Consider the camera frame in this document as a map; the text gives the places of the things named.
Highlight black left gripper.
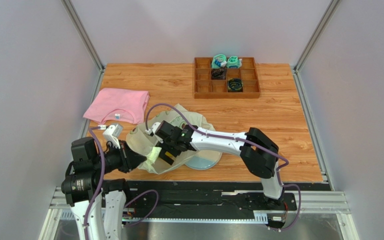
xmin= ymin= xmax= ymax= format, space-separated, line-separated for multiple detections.
xmin=92 ymin=139 xmax=147 ymax=175

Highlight pale green avocado plastic bag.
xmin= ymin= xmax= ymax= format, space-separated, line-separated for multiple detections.
xmin=126 ymin=104 xmax=222 ymax=175

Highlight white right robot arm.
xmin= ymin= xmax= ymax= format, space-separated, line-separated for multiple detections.
xmin=145 ymin=120 xmax=284 ymax=201

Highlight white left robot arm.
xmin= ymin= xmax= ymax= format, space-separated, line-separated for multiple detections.
xmin=61 ymin=137 xmax=147 ymax=240

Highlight white blue ceramic plate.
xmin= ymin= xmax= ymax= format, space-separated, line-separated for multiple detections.
xmin=185 ymin=150 xmax=222 ymax=171

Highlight pink folded t-shirt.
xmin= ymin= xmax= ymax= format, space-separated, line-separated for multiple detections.
xmin=83 ymin=87 xmax=150 ymax=125

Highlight wooden compartment tray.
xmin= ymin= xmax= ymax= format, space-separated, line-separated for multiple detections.
xmin=192 ymin=57 xmax=261 ymax=99

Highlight dark rolled sock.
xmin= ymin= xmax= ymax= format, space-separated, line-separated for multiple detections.
xmin=210 ymin=68 xmax=227 ymax=80

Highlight teal rolled sock left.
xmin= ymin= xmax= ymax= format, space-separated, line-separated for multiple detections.
xmin=211 ymin=54 xmax=227 ymax=69

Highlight teal rolled sock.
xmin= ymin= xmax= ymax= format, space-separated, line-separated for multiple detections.
xmin=226 ymin=56 xmax=243 ymax=69
xmin=211 ymin=54 xmax=227 ymax=69

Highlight teal rolled sock right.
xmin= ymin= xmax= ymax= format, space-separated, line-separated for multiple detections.
xmin=226 ymin=56 xmax=243 ymax=69

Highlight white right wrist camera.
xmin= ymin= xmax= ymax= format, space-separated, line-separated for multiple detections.
xmin=145 ymin=122 xmax=161 ymax=136

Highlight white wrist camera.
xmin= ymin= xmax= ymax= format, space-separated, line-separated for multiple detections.
xmin=145 ymin=122 xmax=161 ymax=136
xmin=97 ymin=123 xmax=124 ymax=149

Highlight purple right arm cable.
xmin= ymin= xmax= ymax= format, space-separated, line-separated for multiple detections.
xmin=144 ymin=103 xmax=302 ymax=231

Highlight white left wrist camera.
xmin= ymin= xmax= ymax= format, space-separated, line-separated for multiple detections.
xmin=97 ymin=123 xmax=124 ymax=149

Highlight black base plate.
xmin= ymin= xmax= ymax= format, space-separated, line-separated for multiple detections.
xmin=122 ymin=181 xmax=298 ymax=221

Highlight aluminium frame rail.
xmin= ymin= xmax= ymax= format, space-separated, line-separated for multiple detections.
xmin=38 ymin=186 xmax=361 ymax=240

